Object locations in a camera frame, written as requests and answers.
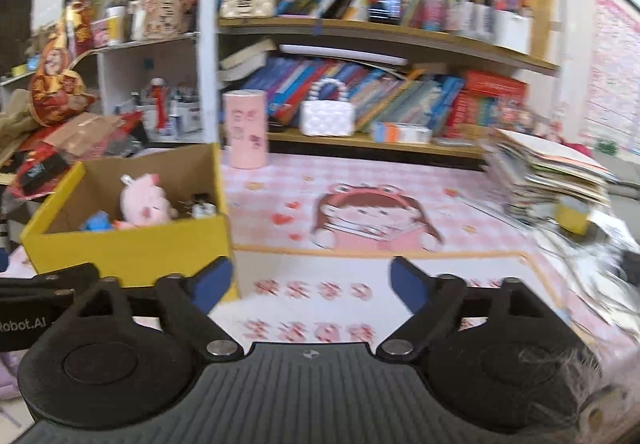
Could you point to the yellow tape roll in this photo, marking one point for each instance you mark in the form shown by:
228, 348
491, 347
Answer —
572, 219

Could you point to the white lamp bar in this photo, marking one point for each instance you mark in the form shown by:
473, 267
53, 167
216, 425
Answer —
345, 54

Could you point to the alphabet wall poster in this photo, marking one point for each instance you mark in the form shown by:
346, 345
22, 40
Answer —
615, 74

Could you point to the red boxed book set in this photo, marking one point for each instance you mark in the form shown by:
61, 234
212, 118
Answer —
490, 89

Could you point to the stack of booklets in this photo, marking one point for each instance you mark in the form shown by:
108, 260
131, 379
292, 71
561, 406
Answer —
550, 174

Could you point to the sparkly hair ornament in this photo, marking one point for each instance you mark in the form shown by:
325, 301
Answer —
520, 121

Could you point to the white quilted handbag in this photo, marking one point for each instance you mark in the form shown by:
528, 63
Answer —
327, 119

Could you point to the pen holder with pens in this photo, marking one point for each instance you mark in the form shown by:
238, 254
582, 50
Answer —
185, 116

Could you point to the yellow white jar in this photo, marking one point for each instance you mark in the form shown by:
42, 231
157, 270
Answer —
115, 26

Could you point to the wooden bookshelf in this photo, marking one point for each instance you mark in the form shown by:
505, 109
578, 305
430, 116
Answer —
425, 44

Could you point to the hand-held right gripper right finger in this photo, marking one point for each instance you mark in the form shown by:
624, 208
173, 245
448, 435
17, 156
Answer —
407, 281

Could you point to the red gold festive ornament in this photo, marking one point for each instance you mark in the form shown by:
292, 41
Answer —
57, 89

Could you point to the yellow cardboard box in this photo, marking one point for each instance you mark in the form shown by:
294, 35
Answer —
125, 249

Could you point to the white charger plug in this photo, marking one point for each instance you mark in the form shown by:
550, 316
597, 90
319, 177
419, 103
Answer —
202, 210

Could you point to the pink printed desk mat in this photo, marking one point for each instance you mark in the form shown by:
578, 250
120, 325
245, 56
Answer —
310, 274

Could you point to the worn beige book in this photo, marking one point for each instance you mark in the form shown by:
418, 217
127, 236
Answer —
245, 59

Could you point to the pile of loose papers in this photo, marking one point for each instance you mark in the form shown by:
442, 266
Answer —
600, 274

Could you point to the blue toy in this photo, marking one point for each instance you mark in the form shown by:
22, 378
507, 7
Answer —
97, 221

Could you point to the white shelf unit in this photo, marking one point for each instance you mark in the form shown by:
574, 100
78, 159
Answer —
125, 69

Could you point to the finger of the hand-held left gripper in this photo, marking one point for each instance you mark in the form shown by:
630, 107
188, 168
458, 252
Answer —
50, 289

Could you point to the pink cartoon canister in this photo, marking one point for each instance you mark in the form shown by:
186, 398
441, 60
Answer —
245, 134

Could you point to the orange white carton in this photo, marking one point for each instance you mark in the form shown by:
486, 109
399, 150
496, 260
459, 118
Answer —
402, 133

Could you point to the row of blue picture books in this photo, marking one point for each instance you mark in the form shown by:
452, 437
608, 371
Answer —
390, 94

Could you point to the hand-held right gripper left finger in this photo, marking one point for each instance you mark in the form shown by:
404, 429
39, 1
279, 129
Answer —
215, 281

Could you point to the green toy trinket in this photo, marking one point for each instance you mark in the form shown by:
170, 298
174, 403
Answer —
607, 146

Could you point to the large pink pig plush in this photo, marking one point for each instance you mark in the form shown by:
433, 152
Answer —
145, 204

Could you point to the grey flat case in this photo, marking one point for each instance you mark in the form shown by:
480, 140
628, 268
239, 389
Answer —
450, 140

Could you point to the brown cardboard piece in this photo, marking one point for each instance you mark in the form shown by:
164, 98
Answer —
85, 131

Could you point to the red black packet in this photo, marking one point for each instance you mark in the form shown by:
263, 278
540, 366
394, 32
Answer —
42, 171

